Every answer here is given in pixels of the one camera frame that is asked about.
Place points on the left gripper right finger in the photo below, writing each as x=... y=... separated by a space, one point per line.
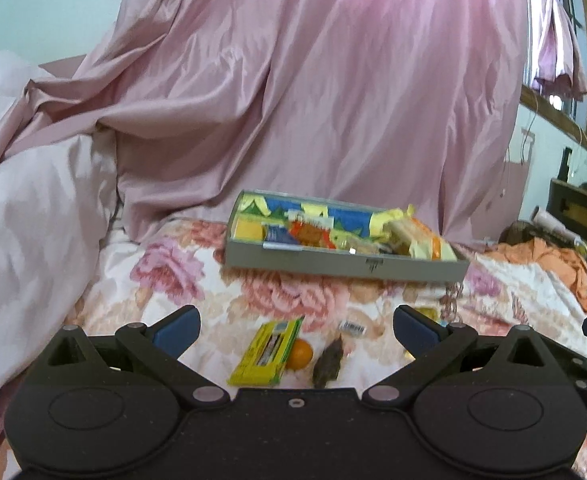
x=436 y=349

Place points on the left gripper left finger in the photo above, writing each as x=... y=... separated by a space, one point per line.
x=154 y=351

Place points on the yellow green snack packet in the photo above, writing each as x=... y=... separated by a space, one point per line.
x=263 y=363

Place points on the yellow wafer snack packet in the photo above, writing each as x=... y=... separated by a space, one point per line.
x=410 y=237

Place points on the small orange fruit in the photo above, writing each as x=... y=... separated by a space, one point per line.
x=301 y=354

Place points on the red orange snack packet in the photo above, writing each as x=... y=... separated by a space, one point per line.
x=313 y=233

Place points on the orange cloth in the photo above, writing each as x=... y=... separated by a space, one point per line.
x=566 y=263

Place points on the floral bed quilt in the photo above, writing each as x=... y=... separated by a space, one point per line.
x=184 y=264

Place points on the wooden side cabinet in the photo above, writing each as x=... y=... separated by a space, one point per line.
x=568 y=204

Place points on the grey snack tray box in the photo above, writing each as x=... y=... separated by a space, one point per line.
x=253 y=244

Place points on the white pink blanket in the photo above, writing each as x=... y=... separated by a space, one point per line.
x=57 y=197

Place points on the wooden framed window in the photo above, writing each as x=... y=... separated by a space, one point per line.
x=554 y=84

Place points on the pink satin curtain cloth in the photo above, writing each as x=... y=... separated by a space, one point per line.
x=389 y=103

